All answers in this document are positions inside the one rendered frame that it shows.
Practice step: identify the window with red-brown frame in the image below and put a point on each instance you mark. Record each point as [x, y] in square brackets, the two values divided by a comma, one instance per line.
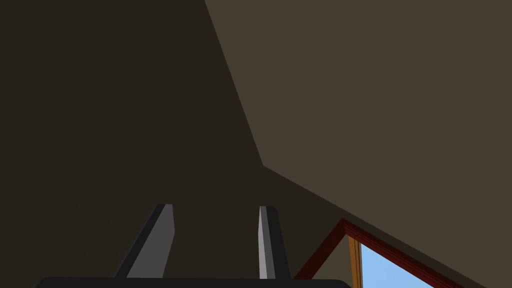
[384, 268]

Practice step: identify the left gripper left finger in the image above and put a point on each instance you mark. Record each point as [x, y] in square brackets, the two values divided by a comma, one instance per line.
[152, 248]

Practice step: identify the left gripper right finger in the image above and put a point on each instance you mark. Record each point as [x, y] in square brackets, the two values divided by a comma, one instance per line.
[270, 248]

